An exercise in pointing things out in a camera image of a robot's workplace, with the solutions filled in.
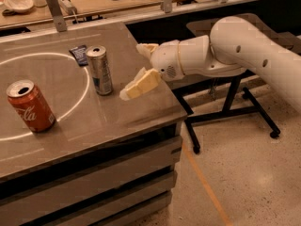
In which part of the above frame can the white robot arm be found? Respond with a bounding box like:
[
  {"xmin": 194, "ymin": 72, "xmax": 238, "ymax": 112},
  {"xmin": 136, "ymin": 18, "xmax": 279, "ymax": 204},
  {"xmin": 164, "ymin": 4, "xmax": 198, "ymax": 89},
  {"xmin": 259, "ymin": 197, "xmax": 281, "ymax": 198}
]
[{"xmin": 119, "ymin": 16, "xmax": 301, "ymax": 111}]

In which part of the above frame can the dark blue snack packet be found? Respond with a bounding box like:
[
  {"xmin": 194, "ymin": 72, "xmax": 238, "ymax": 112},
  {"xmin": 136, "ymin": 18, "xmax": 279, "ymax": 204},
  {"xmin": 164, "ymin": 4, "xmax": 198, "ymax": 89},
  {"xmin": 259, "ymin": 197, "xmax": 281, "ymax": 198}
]
[{"xmin": 69, "ymin": 45, "xmax": 87, "ymax": 66}]

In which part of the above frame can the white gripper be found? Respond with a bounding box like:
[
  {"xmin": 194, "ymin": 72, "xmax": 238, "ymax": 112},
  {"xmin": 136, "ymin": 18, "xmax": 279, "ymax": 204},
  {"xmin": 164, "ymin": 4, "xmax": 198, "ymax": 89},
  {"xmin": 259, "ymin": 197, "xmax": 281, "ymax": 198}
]
[{"xmin": 119, "ymin": 40, "xmax": 183, "ymax": 101}]

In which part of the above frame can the white bowl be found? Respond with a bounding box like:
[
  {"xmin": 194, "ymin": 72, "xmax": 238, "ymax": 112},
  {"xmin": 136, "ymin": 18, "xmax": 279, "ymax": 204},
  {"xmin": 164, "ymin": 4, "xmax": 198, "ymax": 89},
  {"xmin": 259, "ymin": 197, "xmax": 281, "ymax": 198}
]
[{"xmin": 4, "ymin": 0, "xmax": 34, "ymax": 13}]

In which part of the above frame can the silver redbull can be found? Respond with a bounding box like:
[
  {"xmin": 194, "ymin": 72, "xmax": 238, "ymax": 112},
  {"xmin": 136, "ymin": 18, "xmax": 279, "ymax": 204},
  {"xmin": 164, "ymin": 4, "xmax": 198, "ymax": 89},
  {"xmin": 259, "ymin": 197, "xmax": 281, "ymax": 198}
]
[{"xmin": 86, "ymin": 46, "xmax": 113, "ymax": 96}]

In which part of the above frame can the white power strip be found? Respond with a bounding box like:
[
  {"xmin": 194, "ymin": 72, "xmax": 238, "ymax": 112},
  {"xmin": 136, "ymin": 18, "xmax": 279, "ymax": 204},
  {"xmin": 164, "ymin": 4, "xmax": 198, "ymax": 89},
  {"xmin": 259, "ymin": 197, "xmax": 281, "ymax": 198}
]
[{"xmin": 57, "ymin": 0, "xmax": 77, "ymax": 15}]

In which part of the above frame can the left metal bracket post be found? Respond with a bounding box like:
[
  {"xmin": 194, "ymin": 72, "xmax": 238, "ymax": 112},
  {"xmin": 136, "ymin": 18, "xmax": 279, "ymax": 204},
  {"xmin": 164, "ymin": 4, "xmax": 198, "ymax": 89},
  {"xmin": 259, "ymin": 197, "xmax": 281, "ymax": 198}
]
[{"xmin": 46, "ymin": 0, "xmax": 67, "ymax": 32}]

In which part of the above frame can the red coca-cola can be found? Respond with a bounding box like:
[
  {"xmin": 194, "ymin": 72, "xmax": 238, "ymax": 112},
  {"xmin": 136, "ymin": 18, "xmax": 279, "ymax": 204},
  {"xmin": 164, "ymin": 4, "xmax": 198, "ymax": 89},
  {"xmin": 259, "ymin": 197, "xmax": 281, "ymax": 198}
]
[{"xmin": 7, "ymin": 80, "xmax": 55, "ymax": 133}]

